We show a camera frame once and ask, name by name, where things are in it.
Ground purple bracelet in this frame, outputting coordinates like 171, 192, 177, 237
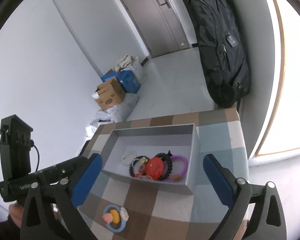
166, 154, 190, 183

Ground blue ring with plush charms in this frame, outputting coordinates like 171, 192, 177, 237
101, 204, 129, 234

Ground red round hair clip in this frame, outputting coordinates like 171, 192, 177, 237
145, 157, 164, 180

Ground person's left hand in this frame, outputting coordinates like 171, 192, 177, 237
8, 203, 24, 228

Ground grey cardboard box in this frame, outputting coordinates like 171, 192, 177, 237
101, 124, 200, 194

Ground white plastic bags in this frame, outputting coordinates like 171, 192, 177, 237
86, 56, 145, 139

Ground checkered table cloth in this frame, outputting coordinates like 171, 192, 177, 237
79, 108, 249, 239

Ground brown cardboard box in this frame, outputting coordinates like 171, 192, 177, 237
92, 78, 126, 110

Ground blue cardboard box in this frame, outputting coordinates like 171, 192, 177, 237
101, 70, 141, 94

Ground black backpack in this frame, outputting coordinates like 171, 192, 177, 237
188, 0, 251, 108

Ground cream tote bag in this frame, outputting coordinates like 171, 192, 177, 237
115, 55, 133, 73

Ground grey door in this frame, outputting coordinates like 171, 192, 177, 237
120, 0, 190, 57

